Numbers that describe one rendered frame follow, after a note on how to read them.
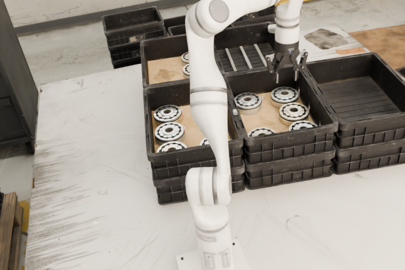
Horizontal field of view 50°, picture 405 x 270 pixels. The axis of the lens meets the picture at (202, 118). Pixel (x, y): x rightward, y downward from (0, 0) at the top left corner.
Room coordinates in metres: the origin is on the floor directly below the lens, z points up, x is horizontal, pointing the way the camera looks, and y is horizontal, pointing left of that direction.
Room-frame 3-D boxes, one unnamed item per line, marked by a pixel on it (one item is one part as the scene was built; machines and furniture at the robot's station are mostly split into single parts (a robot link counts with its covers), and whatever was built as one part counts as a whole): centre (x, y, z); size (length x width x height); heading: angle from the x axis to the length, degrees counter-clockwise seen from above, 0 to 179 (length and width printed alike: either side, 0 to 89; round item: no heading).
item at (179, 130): (1.20, 0.12, 0.86); 0.10 x 0.10 x 0.01
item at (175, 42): (1.61, 0.07, 0.87); 0.40 x 0.30 x 0.11; 4
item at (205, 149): (1.21, 0.04, 0.92); 0.40 x 0.30 x 0.02; 4
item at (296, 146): (1.23, -0.25, 0.87); 0.40 x 0.30 x 0.11; 4
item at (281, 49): (1.23, -0.29, 1.11); 0.08 x 0.08 x 0.09
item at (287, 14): (1.22, -0.30, 1.27); 0.09 x 0.07 x 0.15; 38
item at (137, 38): (2.85, 0.40, 0.37); 0.40 x 0.30 x 0.45; 101
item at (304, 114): (1.23, -0.32, 0.86); 0.10 x 0.10 x 0.01
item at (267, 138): (1.23, -0.25, 0.92); 0.40 x 0.30 x 0.02; 4
